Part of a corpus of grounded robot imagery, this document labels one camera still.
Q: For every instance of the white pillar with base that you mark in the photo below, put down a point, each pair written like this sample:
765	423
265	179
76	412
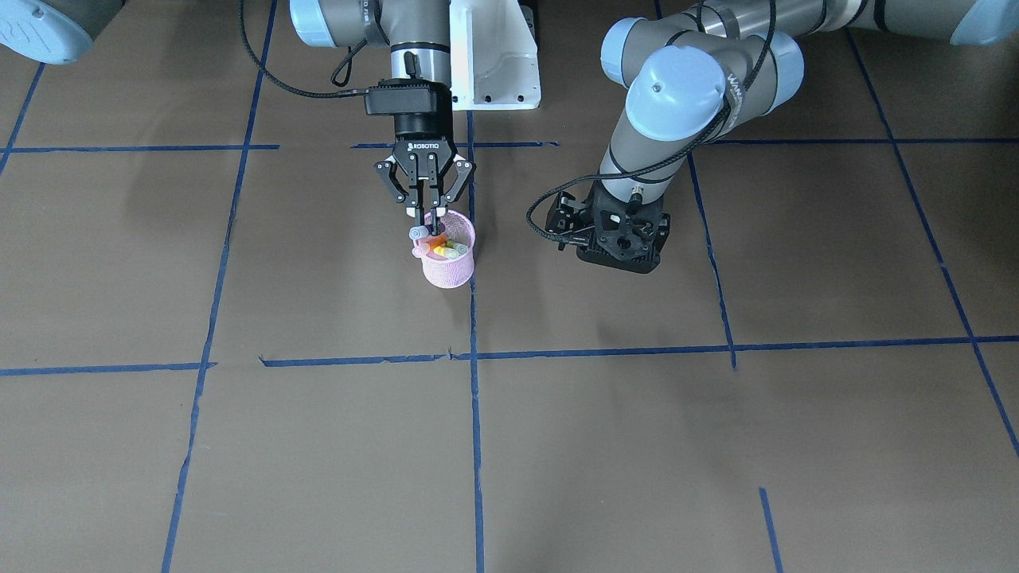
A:
494	57

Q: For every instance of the camera cable black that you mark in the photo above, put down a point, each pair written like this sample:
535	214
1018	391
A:
299	72
690	79

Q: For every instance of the orange highlighter pen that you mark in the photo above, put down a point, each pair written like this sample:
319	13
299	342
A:
424	246

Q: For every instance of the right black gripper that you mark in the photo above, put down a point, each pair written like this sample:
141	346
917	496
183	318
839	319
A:
419	135

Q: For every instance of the purple highlighter pen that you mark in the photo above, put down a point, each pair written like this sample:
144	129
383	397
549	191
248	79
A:
420	232

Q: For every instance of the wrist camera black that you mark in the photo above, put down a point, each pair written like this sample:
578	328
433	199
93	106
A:
402	96
622	236

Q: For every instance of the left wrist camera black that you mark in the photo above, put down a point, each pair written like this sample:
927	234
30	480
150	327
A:
622	236

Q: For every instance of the pink mesh pen holder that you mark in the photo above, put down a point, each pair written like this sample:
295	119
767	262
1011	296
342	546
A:
449	274

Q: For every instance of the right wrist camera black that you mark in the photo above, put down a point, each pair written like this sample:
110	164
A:
402	96

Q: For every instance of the green highlighter pen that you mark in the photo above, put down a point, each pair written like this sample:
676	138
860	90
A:
455	250

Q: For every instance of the yellow highlighter pen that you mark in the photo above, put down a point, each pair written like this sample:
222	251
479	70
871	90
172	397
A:
441	252

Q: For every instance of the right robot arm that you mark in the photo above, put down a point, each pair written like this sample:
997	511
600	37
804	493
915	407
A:
398	62

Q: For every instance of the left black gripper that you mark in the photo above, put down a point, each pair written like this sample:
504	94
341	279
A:
568	212

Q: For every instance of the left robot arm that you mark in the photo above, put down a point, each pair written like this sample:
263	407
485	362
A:
959	22

